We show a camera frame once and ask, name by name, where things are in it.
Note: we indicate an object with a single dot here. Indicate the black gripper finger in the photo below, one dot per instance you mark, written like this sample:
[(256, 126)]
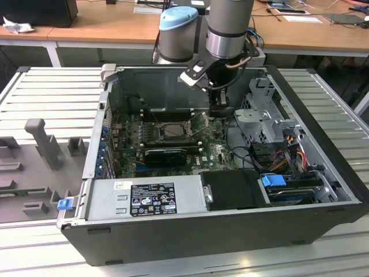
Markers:
[(225, 98), (214, 101)]

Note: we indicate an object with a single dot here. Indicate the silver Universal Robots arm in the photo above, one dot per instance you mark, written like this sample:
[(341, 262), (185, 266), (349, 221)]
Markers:
[(225, 29)]

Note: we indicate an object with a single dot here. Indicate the black CPU socket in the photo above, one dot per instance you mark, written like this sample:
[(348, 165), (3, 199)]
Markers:
[(188, 127)]

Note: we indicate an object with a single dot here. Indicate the silver metal drive cage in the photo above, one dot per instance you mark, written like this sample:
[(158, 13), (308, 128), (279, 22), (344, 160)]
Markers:
[(253, 121)]

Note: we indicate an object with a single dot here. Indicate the black RAM stick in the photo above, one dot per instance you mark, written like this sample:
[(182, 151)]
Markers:
[(167, 112), (173, 142), (167, 117), (173, 147)]

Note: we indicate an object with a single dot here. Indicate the green motherboard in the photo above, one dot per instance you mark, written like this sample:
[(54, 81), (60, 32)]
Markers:
[(213, 150)]

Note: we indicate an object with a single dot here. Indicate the black graphics card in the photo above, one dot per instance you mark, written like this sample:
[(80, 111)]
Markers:
[(165, 157)]

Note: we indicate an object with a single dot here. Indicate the black plastic shroud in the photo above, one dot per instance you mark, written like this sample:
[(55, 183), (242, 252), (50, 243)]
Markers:
[(230, 189)]

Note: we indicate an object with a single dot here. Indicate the blue disk carrier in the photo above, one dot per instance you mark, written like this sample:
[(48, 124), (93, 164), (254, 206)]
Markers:
[(272, 181)]

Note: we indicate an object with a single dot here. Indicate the white paper sheet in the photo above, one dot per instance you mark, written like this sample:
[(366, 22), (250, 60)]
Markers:
[(302, 19)]

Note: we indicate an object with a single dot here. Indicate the long wooden desk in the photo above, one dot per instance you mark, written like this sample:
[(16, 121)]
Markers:
[(115, 26)]

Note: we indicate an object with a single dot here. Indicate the black hard disk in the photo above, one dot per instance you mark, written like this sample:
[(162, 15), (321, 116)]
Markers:
[(291, 196)]

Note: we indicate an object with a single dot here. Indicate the dark grey tablet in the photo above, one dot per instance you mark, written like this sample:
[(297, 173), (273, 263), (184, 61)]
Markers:
[(346, 18)]

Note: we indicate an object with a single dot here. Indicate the black open PC case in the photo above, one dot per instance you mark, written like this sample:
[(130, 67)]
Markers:
[(201, 239)]

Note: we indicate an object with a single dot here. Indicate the grey power supply unit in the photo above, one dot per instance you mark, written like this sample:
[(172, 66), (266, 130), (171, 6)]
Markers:
[(103, 202)]

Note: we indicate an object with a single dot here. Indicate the grey parts rack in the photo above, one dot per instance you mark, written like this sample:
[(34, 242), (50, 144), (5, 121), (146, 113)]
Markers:
[(46, 150)]

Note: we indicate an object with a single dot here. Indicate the blue case latch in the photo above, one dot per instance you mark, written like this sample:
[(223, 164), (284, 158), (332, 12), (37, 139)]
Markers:
[(64, 204)]

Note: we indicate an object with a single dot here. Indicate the black computer box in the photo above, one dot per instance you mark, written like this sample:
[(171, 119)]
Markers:
[(37, 11)]

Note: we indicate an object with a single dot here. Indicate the crumpled white paper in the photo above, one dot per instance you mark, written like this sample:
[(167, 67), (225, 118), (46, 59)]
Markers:
[(17, 26)]

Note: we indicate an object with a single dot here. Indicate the green circuit board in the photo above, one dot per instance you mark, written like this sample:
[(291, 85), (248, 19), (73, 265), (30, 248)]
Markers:
[(23, 191)]

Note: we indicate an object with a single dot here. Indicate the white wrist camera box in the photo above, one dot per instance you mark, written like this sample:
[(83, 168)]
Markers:
[(191, 76)]

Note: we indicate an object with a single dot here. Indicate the white side wrist camera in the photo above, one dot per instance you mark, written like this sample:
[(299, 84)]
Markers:
[(258, 57)]

